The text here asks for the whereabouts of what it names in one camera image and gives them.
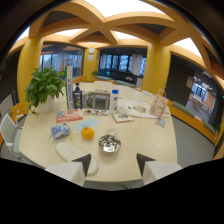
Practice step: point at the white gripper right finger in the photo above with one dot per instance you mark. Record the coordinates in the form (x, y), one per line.
(159, 170)

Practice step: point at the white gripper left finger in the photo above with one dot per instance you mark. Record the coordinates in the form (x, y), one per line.
(68, 171)

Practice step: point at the light blue face mask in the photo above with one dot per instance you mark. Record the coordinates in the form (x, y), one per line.
(87, 124)

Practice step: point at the blue plastic packet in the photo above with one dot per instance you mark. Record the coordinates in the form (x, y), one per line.
(60, 130)

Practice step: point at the orange fruit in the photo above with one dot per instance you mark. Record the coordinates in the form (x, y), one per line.
(87, 133)

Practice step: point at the small blue tag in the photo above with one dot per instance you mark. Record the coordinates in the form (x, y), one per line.
(160, 122)

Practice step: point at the shiny metal bowl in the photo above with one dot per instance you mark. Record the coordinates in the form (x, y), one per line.
(109, 143)

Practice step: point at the small illustrated card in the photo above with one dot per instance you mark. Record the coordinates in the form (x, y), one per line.
(122, 117)

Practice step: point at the flat printed strip box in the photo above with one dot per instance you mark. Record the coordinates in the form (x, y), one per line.
(96, 112)

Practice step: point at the pink paper gift bag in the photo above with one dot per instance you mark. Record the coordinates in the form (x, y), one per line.
(158, 105)

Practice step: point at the white printed tote bag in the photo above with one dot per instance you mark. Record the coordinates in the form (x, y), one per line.
(136, 108)

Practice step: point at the white office chair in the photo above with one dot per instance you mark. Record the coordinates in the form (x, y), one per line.
(10, 135)

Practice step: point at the dark blue bottle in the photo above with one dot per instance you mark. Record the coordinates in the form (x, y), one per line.
(77, 97)

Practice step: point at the white bottle blue cap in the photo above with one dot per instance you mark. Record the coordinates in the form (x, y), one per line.
(114, 101)

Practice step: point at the tall white green box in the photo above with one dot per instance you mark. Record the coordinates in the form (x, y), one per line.
(69, 87)

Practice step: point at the green potted plant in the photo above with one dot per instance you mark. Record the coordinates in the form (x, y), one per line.
(43, 88)

